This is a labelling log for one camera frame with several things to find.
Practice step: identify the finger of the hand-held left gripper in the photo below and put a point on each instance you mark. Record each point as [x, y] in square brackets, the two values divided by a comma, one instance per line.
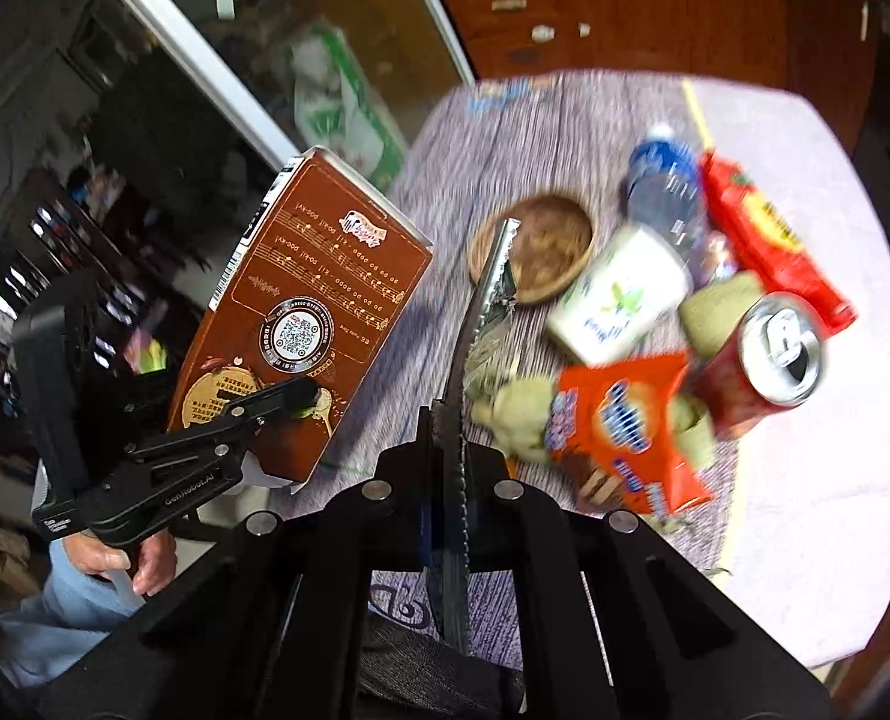
[265, 405]

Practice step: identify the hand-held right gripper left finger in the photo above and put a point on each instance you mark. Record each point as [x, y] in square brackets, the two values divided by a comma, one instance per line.
[396, 484]

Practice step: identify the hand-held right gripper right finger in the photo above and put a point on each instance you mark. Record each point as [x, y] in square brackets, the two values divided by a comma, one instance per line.
[490, 510]

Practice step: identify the brown printed box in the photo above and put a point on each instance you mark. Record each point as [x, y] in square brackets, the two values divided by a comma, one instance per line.
[317, 270]

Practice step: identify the orange snack packet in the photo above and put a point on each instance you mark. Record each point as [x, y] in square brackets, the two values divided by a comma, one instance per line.
[625, 427]

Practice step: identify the white paper cup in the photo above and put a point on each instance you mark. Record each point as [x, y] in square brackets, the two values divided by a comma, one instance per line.
[625, 292]

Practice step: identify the green paper towel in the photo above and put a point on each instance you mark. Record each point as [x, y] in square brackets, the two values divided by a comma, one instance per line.
[718, 311]

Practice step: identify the red drink can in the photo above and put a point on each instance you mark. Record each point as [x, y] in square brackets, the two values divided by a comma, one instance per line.
[760, 367]

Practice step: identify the red snack packet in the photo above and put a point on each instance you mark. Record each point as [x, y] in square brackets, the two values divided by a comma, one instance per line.
[767, 240]

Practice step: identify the person's left forearm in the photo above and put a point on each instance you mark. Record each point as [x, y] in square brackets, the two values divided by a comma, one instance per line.
[62, 615]

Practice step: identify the person's left hand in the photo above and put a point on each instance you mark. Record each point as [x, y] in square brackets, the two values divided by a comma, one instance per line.
[152, 559]

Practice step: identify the green crumpled paper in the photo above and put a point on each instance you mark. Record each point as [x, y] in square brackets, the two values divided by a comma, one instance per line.
[692, 427]
[520, 420]

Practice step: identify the dried green leaves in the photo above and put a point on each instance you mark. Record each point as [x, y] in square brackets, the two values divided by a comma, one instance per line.
[490, 360]

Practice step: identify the dark cloth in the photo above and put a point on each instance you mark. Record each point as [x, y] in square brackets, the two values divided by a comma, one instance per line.
[430, 675]

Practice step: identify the wooden bowl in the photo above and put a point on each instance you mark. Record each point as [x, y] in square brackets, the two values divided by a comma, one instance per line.
[546, 247]

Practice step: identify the grey wood-print tablecloth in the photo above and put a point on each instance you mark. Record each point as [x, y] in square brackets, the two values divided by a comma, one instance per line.
[452, 157]

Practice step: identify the green and white bag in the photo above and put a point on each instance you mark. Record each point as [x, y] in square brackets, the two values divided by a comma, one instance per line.
[347, 105]

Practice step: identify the purple cartoon packet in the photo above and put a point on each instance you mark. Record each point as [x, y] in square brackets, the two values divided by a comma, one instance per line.
[721, 255]

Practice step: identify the clear plastic bottle blue label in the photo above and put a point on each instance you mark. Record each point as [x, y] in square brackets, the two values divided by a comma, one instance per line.
[666, 180]

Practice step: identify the glass sliding door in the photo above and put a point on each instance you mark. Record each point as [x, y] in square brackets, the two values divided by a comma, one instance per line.
[280, 7]

